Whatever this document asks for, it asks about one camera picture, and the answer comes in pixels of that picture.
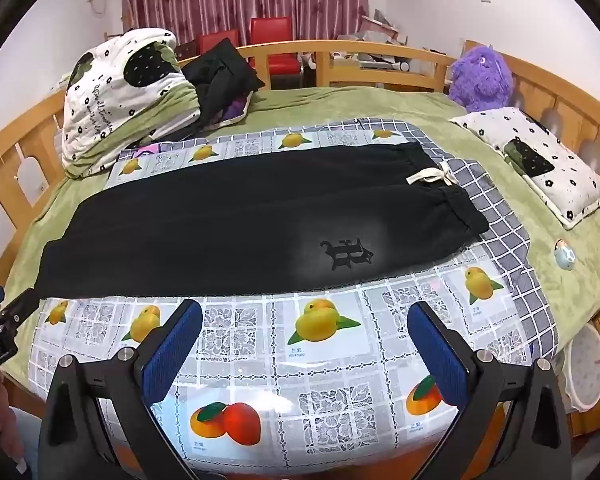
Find purple plush toy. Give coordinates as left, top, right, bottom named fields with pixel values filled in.
left=447, top=45, right=515, bottom=113

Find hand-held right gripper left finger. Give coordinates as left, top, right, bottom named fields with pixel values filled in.
left=39, top=299, right=206, bottom=480

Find red chair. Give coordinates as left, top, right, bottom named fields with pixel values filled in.
left=250, top=16, right=301, bottom=88
left=197, top=30, right=241, bottom=57

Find cardboard and paper clutter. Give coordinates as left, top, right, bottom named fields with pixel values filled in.
left=330, top=9, right=461, bottom=73

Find folded white green floral quilt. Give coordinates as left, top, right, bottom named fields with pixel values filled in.
left=61, top=29, right=206, bottom=177

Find black pants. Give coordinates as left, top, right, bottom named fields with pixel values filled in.
left=34, top=142, right=490, bottom=297

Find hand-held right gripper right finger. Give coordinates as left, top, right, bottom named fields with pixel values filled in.
left=407, top=301, right=581, bottom=480

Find wooden bed frame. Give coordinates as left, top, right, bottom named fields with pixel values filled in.
left=0, top=39, right=600, bottom=441

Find purple cloth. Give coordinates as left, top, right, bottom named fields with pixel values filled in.
left=215, top=97, right=253, bottom=126

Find white plastic bucket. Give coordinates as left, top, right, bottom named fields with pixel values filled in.
left=565, top=322, right=600, bottom=413

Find white floral pillow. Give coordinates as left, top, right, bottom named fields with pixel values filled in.
left=450, top=107, right=600, bottom=231

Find black clothing pile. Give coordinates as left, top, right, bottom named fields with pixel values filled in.
left=182, top=37, right=266, bottom=128

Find fruit print tablecloth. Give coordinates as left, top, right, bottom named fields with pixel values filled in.
left=27, top=119, right=556, bottom=471

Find person's left hand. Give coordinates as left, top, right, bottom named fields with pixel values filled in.
left=0, top=375, right=31, bottom=478

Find small round blue toy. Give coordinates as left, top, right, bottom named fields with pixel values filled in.
left=554, top=239, right=577, bottom=271

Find green bed sheet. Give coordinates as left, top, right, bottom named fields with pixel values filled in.
left=0, top=85, right=600, bottom=391

